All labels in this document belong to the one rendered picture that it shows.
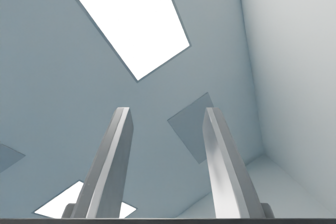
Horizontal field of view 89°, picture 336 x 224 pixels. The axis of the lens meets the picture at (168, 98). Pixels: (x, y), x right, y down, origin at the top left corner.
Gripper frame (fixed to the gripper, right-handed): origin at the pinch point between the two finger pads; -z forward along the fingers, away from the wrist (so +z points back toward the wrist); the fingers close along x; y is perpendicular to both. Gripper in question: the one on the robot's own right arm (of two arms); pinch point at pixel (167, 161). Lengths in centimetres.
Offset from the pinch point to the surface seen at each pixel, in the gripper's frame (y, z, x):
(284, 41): 48, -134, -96
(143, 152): 176, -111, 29
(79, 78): 67, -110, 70
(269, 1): 20, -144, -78
